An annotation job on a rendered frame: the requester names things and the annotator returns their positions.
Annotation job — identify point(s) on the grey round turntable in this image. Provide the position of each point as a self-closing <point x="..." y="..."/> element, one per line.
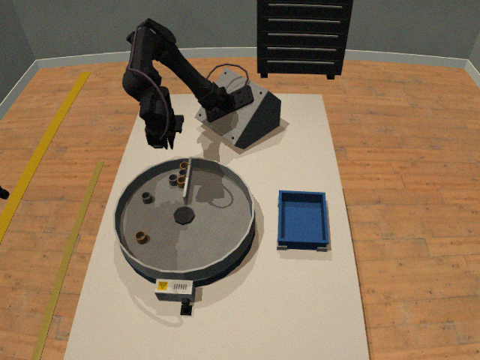
<point x="213" y="211"/>

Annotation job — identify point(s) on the blue open tray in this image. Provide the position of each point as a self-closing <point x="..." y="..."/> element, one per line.
<point x="304" y="217"/>

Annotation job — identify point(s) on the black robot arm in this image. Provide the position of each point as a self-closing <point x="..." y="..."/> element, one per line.
<point x="152" y="108"/>

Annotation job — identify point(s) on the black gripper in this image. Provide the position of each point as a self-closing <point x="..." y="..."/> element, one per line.
<point x="170" y="136"/>

